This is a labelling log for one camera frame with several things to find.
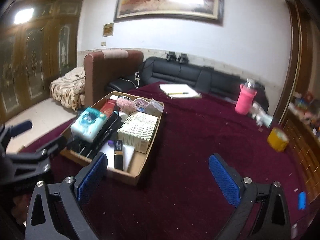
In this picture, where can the yellow tape roll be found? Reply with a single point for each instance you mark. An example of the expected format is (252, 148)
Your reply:
(278, 140)

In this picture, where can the blue small lighter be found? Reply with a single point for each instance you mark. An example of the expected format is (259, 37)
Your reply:
(302, 200)

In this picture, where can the teal tissue pack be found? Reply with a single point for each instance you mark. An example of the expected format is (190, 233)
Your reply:
(88, 124)

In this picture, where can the black leather sofa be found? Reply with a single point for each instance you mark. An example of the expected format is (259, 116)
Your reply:
(202, 79)

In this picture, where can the wooden shelf cabinet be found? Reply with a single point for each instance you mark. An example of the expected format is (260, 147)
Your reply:
(303, 143)

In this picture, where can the black marker yellow cap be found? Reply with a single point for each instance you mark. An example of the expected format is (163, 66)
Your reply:
(92, 147)

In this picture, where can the teal white packet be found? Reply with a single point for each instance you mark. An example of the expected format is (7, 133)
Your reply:
(261, 117)

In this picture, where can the red foil tea pouch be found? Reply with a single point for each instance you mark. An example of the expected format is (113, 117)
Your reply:
(108, 107)

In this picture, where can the white green medicine box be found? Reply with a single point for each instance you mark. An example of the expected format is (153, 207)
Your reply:
(138, 130)

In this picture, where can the white notepad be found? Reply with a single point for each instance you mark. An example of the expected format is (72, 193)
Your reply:
(177, 88)

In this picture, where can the white bottle orange cap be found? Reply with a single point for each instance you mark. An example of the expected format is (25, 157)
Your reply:
(123, 116)

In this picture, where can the cardboard box tray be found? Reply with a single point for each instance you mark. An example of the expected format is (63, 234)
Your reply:
(124, 102)

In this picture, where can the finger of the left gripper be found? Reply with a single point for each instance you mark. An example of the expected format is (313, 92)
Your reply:
(51, 149)
(8, 132)

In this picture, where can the pink knitted bottle holder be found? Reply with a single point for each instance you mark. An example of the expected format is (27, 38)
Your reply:
(246, 96)

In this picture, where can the black teal capped marker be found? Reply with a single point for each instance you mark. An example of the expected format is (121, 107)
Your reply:
(114, 116)

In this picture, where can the brown red armchair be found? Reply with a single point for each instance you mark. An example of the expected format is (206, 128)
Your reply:
(102, 67)

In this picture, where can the yellow black pen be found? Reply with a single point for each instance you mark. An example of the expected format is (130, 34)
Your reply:
(181, 93)

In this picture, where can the black foil snack bag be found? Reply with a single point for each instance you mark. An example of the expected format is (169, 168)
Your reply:
(76, 144)

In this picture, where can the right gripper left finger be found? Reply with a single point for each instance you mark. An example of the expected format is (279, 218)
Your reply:
(73, 192)

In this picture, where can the wooden glass door wardrobe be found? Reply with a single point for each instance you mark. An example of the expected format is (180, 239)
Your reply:
(38, 45)

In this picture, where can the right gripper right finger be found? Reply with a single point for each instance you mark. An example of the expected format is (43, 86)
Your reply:
(272, 220)

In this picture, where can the black device on sofa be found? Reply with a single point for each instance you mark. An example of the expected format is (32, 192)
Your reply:
(171, 56)
(183, 59)

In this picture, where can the gold wall plaque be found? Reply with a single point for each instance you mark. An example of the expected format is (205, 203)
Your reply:
(108, 29)

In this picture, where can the cartoon clear plastic case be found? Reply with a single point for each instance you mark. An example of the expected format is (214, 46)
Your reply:
(141, 104)

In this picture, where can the small pink white box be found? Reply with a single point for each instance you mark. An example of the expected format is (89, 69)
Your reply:
(154, 108)

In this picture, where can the patterned beige blanket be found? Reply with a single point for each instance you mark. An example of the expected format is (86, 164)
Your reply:
(69, 90)

